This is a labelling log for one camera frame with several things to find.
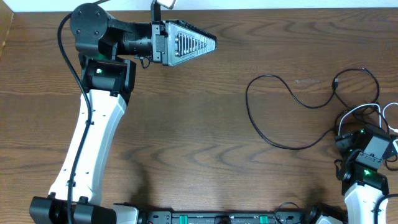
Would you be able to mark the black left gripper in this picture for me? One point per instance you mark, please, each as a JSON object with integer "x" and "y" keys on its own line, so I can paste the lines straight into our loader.
{"x": 158, "y": 42}

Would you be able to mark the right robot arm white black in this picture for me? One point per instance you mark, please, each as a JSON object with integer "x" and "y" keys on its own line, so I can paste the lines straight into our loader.
{"x": 366, "y": 191}

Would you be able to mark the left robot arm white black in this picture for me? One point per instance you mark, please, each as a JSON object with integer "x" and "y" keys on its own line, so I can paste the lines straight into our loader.
{"x": 109, "y": 52}

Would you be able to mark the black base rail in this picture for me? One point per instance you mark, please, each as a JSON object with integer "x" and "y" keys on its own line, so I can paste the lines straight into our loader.
{"x": 286, "y": 213}

